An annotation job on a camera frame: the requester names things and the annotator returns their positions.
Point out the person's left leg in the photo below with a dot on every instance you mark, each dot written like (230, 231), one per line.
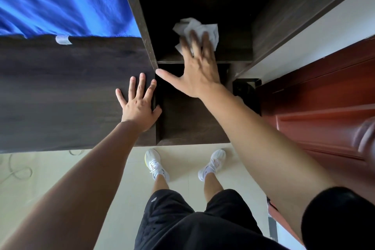
(159, 184)

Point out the person's left forearm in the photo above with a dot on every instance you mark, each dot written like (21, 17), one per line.
(67, 194)

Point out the blue towel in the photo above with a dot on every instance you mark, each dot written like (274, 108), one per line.
(64, 0)

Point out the dark wooden shelf unit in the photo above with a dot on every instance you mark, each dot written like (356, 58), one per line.
(263, 9)

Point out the black trash bin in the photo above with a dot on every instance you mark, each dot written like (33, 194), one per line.
(247, 91)

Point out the person's right hand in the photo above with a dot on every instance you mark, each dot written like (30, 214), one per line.
(199, 74)

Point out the person's right leg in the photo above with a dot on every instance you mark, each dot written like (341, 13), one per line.
(212, 186)

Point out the person's left hand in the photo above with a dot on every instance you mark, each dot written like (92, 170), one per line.
(139, 109)

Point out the person's white right shoe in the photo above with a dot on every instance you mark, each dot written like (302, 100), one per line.
(214, 163)

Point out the person's right forearm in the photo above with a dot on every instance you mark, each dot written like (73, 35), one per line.
(272, 147)

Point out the black shorts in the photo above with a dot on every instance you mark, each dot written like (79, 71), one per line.
(190, 223)

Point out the person's white shoe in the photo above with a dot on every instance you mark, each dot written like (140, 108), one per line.
(214, 163)
(155, 163)

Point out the dark wooden table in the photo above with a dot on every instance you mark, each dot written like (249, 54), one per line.
(58, 91)

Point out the person's leg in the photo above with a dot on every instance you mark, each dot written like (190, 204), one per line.
(159, 184)
(212, 186)

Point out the white tissue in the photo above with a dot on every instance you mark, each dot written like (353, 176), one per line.
(211, 31)

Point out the red wooden door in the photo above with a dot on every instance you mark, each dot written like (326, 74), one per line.
(322, 106)

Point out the person's white left shoe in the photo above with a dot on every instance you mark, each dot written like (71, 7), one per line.
(155, 163)

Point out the black shirt sleeve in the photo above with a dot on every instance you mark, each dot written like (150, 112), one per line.
(337, 220)

